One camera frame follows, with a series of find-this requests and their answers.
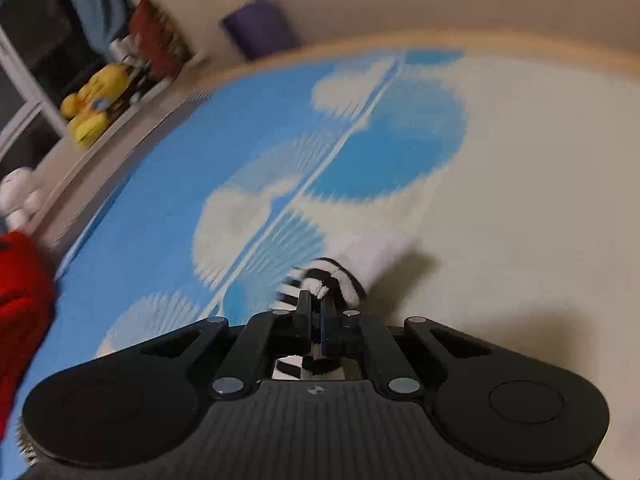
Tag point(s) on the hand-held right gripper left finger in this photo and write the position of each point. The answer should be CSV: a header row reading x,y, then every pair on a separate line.
x,y
303,312

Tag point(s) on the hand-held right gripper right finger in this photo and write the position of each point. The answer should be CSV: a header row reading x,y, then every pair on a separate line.
x,y
326,321

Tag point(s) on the black and white striped garment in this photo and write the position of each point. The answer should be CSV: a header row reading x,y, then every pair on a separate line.
x,y
345,275

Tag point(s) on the blue and white printed blanket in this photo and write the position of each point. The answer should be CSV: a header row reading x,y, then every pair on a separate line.
x,y
400,150

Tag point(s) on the beige window ledge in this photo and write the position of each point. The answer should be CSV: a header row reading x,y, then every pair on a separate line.
x,y
115,130

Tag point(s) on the red cloth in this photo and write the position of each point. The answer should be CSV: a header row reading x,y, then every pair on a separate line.
x,y
20,305

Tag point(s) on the purple box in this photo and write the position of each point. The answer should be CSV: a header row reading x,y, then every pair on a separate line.
x,y
260,30

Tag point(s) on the yellow plush toy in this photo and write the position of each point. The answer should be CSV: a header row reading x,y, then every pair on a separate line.
x,y
95,97

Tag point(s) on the white plush toy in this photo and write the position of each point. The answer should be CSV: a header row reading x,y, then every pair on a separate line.
x,y
20,195

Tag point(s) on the dark red cushion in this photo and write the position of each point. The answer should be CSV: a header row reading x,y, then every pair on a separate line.
x,y
157,40

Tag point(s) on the white bottle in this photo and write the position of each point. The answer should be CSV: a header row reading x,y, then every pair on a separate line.
x,y
121,50

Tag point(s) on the blue curtain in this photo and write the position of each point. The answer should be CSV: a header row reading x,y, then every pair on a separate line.
x,y
97,0

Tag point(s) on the white framed window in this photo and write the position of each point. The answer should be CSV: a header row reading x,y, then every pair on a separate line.
x,y
30,35

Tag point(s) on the wooden bed frame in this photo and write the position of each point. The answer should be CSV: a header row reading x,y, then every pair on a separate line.
x,y
450,45

